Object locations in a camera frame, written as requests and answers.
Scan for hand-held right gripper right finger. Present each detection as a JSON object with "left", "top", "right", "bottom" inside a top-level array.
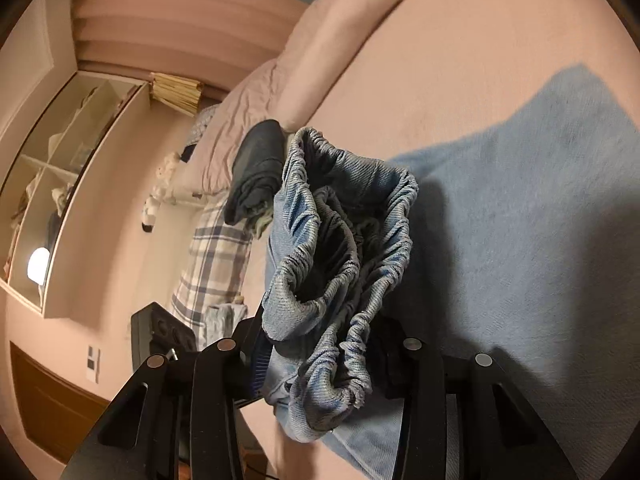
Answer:
[{"left": 372, "top": 317, "right": 581, "bottom": 480}]

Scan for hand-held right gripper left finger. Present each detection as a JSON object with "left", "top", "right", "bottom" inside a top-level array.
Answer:
[{"left": 62, "top": 305, "right": 273, "bottom": 480}]

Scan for light blue denim pants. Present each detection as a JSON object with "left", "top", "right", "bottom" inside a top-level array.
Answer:
[{"left": 260, "top": 62, "right": 640, "bottom": 480}]

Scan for plaid pillow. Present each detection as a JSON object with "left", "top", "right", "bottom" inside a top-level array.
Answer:
[{"left": 171, "top": 200, "right": 253, "bottom": 342}]

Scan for white and black plush toy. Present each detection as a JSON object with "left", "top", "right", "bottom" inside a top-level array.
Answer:
[{"left": 141, "top": 195, "right": 162, "bottom": 233}]

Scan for brown wooden cabinet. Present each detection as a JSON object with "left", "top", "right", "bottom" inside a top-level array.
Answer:
[{"left": 10, "top": 340, "right": 116, "bottom": 463}]

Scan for glowing white lamp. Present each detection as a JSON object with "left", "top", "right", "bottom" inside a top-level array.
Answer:
[{"left": 27, "top": 247, "right": 51, "bottom": 286}]

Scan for cream open shelf cabinet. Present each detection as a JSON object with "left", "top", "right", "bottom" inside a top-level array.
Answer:
[{"left": 0, "top": 71, "right": 151, "bottom": 319}]

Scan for folded dark denim jeans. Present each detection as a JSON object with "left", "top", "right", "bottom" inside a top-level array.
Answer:
[{"left": 224, "top": 120, "right": 286, "bottom": 226}]

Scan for blue checked cloth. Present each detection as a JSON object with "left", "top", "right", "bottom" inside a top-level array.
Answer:
[{"left": 186, "top": 105, "right": 221, "bottom": 161}]

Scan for pink pillow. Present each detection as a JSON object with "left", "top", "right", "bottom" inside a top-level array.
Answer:
[{"left": 202, "top": 57, "right": 296, "bottom": 196}]

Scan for yellow pleated cloth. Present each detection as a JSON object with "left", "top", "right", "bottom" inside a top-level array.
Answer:
[{"left": 150, "top": 72, "right": 205, "bottom": 117}]

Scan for bed with pink sheet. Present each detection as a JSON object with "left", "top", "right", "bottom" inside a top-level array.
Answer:
[{"left": 145, "top": 0, "right": 640, "bottom": 480}]

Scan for pink curtain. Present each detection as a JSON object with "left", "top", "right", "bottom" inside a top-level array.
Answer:
[{"left": 72, "top": 0, "right": 321, "bottom": 77}]

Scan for pink duvet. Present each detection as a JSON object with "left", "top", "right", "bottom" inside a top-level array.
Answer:
[{"left": 277, "top": 0, "right": 443, "bottom": 131}]

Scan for grey wall switch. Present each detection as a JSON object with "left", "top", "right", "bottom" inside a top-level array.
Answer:
[{"left": 86, "top": 345, "right": 102, "bottom": 385}]

